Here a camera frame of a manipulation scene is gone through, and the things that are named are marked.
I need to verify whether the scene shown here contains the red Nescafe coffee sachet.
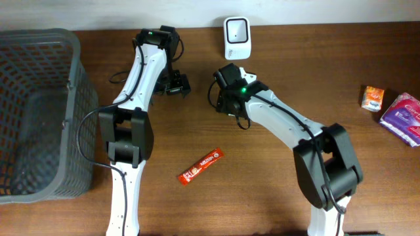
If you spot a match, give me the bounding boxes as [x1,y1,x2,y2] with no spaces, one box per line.
[178,147,224,186]

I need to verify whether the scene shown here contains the small orange box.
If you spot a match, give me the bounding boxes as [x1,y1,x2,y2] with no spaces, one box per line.
[361,86,385,112]

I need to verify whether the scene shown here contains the red purple Carefree pad pack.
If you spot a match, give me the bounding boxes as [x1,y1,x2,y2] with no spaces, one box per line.
[379,92,419,148]

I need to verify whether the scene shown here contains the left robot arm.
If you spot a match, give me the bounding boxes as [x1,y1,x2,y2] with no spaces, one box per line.
[98,26,191,235]

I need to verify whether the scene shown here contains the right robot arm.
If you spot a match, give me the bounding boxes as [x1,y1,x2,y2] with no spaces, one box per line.
[213,64,364,235]

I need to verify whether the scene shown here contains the white barcode scanner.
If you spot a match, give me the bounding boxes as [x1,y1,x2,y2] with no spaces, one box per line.
[223,16,251,60]

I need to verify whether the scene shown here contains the grey plastic mesh basket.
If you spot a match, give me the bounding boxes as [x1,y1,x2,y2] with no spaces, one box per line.
[1,29,98,205]

